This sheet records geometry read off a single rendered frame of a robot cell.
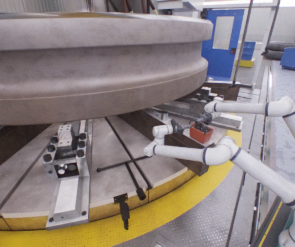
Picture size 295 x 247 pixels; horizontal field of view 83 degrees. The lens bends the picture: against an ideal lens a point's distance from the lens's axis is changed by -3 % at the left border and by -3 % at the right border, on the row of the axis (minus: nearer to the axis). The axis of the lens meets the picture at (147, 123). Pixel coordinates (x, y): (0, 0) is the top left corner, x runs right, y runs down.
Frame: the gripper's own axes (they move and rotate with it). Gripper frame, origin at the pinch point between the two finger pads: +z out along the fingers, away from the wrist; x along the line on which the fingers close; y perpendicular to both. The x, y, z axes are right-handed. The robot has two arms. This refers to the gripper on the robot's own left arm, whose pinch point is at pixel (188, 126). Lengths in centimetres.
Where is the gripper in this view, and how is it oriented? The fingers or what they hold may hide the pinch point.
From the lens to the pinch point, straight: 163.6
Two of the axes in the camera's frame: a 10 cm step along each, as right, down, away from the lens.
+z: 9.7, -1.2, 2.2
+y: 0.0, 8.8, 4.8
